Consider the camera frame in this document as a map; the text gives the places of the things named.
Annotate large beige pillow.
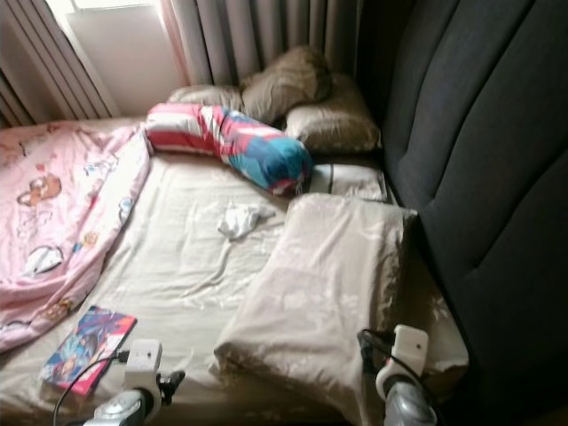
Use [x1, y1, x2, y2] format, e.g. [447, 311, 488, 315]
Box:
[213, 193, 418, 426]

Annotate pink blue comic book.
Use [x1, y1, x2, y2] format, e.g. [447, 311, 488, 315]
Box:
[40, 306, 138, 396]

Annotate small beige pillow dark piping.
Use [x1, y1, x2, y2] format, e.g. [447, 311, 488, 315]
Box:
[306, 162, 390, 203]

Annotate small white crumpled cloth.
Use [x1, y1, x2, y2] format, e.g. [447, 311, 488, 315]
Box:
[217, 202, 276, 241]

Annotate pink cartoon print quilt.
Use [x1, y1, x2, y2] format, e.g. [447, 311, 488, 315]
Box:
[0, 122, 152, 354]

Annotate red blue striped bolster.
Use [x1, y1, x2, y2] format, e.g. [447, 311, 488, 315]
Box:
[145, 102, 313, 196]

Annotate dark padded headboard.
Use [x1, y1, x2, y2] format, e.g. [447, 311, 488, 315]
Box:
[355, 0, 568, 426]

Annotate crumpled brown pillow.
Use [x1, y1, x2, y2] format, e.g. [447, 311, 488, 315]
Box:
[240, 46, 334, 121]

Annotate bright window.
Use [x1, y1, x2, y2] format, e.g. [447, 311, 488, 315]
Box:
[44, 0, 174, 116]

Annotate grey pink striped curtain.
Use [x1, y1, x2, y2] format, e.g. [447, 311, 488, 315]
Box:
[0, 0, 116, 127]
[155, 0, 365, 90]

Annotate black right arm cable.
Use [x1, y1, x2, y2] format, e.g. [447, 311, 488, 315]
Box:
[386, 349, 436, 391]

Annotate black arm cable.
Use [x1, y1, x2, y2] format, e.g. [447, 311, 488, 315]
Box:
[386, 349, 436, 391]
[51, 351, 135, 426]

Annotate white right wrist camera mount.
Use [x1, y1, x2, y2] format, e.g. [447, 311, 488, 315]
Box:
[375, 324, 430, 400]

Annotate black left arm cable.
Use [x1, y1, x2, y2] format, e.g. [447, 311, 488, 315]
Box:
[51, 351, 135, 426]

